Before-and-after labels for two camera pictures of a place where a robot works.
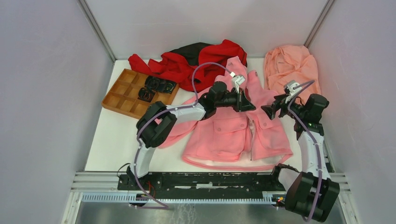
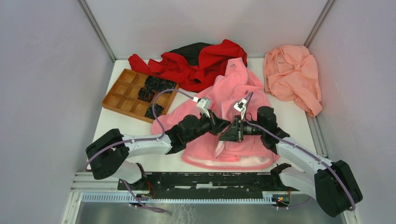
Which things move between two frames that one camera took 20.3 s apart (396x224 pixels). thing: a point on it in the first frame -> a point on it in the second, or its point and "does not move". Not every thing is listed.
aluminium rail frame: (103, 187) does not move
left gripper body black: (240, 100) -> (213, 128)
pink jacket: (233, 138) does not move
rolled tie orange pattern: (145, 94) does not move
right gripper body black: (279, 104) -> (238, 134)
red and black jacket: (194, 66) does not move
